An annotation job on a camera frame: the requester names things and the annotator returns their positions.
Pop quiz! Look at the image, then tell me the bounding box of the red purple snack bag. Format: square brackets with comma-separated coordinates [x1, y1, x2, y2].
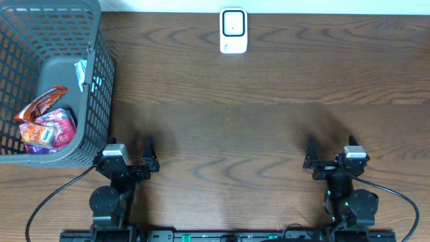
[24, 108, 76, 155]

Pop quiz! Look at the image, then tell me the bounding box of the small orange snack packet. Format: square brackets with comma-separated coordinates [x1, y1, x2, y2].
[19, 123, 57, 149]

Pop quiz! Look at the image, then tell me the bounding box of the teal white snack wrapper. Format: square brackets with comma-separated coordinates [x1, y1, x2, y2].
[74, 59, 87, 92]

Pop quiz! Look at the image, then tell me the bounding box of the brown orange candy bar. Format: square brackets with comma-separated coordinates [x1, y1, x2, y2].
[13, 85, 69, 122]

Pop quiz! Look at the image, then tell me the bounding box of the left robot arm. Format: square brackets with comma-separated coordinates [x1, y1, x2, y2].
[89, 136, 160, 241]

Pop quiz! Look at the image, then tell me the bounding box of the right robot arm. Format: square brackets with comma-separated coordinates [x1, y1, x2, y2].
[303, 136, 379, 241]

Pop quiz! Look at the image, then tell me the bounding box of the white barcode scanner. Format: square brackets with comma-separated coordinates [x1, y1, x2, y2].
[219, 7, 248, 54]

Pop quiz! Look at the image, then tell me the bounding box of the grey plastic mesh basket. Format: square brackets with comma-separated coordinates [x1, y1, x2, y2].
[1, 0, 115, 167]

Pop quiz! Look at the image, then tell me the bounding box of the left black cable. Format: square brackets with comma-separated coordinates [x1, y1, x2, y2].
[25, 164, 97, 242]

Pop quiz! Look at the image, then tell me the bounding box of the black cable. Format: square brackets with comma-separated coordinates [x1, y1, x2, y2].
[25, 164, 97, 242]
[339, 161, 420, 242]

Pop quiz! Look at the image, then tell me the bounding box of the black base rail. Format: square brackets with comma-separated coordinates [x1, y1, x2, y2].
[60, 229, 397, 242]

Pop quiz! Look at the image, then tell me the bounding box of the right black cable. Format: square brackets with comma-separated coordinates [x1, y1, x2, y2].
[339, 161, 420, 242]

